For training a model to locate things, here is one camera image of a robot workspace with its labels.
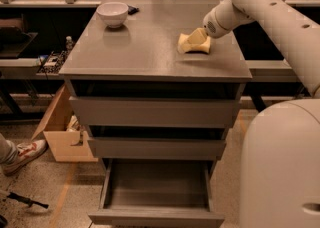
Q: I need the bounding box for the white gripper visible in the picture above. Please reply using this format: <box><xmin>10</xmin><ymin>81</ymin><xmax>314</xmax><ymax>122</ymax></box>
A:
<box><xmin>188</xmin><ymin>12</ymin><xmax>229</xmax><ymax>45</ymax></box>

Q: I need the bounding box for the yellow sponge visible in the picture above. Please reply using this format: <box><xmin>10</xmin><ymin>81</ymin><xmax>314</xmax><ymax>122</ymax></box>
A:
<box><xmin>177</xmin><ymin>34</ymin><xmax>210</xmax><ymax>54</ymax></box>

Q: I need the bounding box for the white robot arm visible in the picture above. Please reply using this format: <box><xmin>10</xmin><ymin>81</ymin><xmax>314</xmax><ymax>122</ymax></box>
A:
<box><xmin>203</xmin><ymin>0</ymin><xmax>320</xmax><ymax>228</ymax></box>

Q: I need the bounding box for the grey drawer cabinet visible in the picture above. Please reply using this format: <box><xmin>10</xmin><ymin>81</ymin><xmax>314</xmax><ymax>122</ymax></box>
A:
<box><xmin>59</xmin><ymin>0</ymin><xmax>253</xmax><ymax>228</ymax></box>

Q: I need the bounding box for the grey top drawer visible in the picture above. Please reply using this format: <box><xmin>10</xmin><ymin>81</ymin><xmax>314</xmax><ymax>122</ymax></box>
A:
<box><xmin>69</xmin><ymin>97</ymin><xmax>239</xmax><ymax>128</ymax></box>

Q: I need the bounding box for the grey drawer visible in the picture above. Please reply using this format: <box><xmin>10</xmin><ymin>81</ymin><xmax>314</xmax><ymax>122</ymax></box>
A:
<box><xmin>69</xmin><ymin>97</ymin><xmax>239</xmax><ymax>128</ymax></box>
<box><xmin>89</xmin><ymin>159</ymin><xmax>224</xmax><ymax>228</ymax></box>
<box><xmin>88</xmin><ymin>138</ymin><xmax>226</xmax><ymax>161</ymax></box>

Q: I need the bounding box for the grey middle drawer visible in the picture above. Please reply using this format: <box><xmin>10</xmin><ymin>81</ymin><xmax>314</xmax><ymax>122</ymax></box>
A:
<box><xmin>88</xmin><ymin>138</ymin><xmax>226</xmax><ymax>161</ymax></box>

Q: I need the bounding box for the grey bottom drawer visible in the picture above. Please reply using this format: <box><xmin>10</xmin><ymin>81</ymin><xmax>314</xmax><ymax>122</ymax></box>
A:
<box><xmin>89</xmin><ymin>159</ymin><xmax>224</xmax><ymax>228</ymax></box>

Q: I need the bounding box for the black phone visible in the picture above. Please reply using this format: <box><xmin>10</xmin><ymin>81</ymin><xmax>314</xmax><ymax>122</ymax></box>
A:
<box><xmin>128</xmin><ymin>6</ymin><xmax>139</xmax><ymax>15</ymax></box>

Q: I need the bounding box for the white bowl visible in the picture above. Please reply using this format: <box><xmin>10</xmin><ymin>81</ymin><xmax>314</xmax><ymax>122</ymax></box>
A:
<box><xmin>96</xmin><ymin>2</ymin><xmax>128</xmax><ymax>28</ymax></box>

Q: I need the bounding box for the small plastic bottle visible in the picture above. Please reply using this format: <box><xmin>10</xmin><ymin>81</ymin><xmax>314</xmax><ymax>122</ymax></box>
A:
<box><xmin>66</xmin><ymin>36</ymin><xmax>74</xmax><ymax>53</ymax></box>

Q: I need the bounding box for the tray of small parts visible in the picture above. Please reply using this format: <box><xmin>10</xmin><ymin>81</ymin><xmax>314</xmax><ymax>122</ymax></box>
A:
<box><xmin>38</xmin><ymin>51</ymin><xmax>67</xmax><ymax>74</ymax></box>

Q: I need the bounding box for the cardboard box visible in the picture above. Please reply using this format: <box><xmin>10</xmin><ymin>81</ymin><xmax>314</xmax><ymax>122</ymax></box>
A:
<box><xmin>32</xmin><ymin>85</ymin><xmax>98</xmax><ymax>162</ymax></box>

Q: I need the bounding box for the white red sneaker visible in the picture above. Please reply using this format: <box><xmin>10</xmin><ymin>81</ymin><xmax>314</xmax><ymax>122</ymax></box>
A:
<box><xmin>1</xmin><ymin>140</ymin><xmax>47</xmax><ymax>176</ymax></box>

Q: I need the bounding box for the grey trouser leg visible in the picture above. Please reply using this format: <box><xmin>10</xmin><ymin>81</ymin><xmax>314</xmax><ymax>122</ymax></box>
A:
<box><xmin>0</xmin><ymin>133</ymin><xmax>18</xmax><ymax>164</ymax></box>

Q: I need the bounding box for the black tool on floor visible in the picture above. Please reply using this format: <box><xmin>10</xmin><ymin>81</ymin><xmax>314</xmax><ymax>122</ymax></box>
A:
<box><xmin>4</xmin><ymin>192</ymin><xmax>49</xmax><ymax>209</ymax></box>

